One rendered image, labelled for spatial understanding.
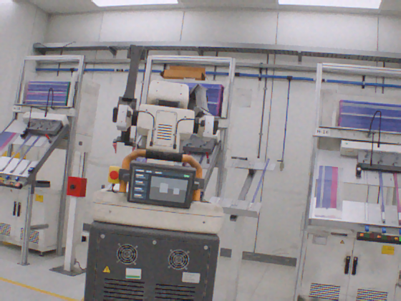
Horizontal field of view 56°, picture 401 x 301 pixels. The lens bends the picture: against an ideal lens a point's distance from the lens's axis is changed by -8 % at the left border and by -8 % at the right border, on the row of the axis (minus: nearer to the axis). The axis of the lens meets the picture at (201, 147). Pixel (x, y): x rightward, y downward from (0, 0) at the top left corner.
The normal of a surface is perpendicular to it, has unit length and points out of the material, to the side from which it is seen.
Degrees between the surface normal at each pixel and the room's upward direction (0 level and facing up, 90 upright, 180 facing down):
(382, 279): 90
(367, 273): 90
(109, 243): 90
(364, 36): 90
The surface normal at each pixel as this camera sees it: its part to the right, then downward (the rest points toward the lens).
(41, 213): -0.26, -0.09
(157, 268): 0.13, -0.05
